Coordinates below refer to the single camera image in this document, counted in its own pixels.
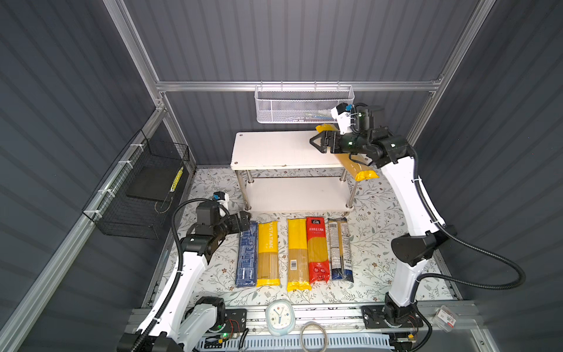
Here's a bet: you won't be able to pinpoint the white wire mesh basket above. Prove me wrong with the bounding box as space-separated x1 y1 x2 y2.
255 85 355 124

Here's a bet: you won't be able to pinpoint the red spaghetti bag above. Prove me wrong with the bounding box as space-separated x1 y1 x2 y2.
306 217 331 285

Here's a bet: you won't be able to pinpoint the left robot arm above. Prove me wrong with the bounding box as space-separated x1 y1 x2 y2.
116 192 251 351

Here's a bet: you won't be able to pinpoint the grey cable loop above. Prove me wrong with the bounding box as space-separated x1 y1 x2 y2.
300 320 329 352

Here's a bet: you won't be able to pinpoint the black wire basket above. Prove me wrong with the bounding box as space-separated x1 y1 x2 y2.
83 131 191 240

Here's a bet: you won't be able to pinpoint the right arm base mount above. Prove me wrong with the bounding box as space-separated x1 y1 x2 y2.
361 303 424 329

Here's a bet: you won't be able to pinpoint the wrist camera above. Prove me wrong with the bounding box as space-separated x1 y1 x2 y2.
331 103 353 134
213 191 230 210

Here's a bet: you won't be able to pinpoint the pens in white basket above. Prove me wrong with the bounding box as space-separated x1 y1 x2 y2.
285 110 336 123

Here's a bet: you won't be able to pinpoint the mint analog clock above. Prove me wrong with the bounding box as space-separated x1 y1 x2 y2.
265 300 296 337

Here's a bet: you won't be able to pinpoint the yellow spaghetti bag with barcode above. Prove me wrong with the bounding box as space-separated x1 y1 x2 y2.
287 219 312 292

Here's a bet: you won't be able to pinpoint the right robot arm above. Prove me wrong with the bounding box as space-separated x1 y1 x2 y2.
309 103 526 327

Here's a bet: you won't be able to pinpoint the yellow Pastatime spaghetti bag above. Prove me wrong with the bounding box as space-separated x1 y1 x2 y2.
257 221 281 287

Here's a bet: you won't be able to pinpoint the clear blue spaghetti bag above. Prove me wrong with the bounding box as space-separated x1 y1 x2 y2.
328 218 354 283

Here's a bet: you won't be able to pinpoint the white two-tier shelf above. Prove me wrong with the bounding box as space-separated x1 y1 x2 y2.
230 131 356 214

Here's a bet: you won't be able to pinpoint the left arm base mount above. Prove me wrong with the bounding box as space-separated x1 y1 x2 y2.
204 308 248 340

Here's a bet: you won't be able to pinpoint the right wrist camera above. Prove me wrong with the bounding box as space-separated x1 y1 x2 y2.
331 103 353 134

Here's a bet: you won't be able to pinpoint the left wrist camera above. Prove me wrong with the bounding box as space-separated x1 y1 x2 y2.
213 191 230 210

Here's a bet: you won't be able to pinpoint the blue pasta box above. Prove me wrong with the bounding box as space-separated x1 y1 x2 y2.
235 221 258 287

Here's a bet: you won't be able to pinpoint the small packet on rail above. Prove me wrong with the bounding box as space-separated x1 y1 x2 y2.
432 305 458 332

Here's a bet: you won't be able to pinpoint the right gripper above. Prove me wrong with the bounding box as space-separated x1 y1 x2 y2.
308 131 367 157

